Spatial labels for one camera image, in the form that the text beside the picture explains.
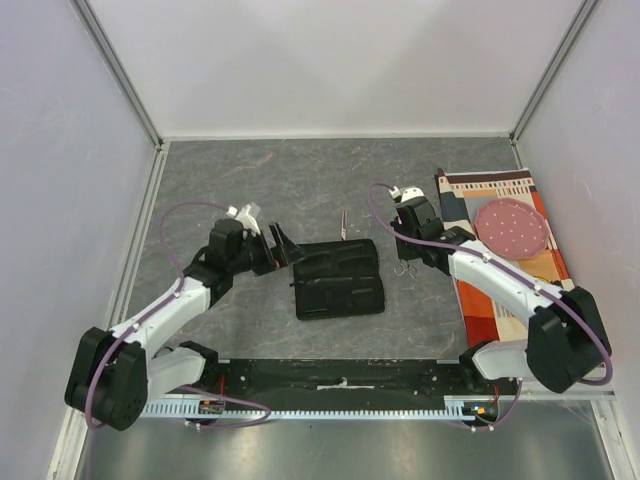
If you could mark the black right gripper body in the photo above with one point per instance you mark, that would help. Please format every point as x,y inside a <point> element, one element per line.
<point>410,248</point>

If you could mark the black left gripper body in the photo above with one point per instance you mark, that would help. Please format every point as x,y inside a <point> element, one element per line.
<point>261,261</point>

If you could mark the silver hair scissors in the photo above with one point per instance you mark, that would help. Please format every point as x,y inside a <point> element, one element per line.
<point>404,267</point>

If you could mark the black zip tool case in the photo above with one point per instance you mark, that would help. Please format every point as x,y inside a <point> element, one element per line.
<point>338,279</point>

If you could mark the silver thinning scissors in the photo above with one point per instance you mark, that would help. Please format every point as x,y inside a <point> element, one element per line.
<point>344,226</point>

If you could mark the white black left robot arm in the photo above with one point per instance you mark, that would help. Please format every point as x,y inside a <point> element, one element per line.
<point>116,372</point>

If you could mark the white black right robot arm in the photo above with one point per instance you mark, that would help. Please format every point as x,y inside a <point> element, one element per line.
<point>566,339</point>

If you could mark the colourful patterned cloth mat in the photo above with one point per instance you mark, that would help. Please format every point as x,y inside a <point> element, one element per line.
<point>460,197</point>

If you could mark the pink dotted plate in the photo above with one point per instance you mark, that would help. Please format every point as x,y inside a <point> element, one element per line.
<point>512,229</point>

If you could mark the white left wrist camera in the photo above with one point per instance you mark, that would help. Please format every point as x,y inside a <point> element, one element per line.
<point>247,216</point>

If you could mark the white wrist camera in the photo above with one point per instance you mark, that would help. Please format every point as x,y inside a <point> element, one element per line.
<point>407,194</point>
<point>247,216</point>

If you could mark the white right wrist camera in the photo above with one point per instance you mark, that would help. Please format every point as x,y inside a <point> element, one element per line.
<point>407,194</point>

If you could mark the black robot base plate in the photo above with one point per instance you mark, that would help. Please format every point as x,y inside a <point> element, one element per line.
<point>243,377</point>

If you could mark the light blue cable duct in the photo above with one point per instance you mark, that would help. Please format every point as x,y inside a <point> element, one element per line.
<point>201,410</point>

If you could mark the aluminium frame post right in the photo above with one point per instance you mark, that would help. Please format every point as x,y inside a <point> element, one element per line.
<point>578,23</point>

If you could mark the aluminium frame post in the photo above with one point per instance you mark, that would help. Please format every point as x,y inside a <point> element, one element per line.
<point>578,23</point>
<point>100,38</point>

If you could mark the aluminium frame post left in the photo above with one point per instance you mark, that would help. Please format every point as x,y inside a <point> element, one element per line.
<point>100,38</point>

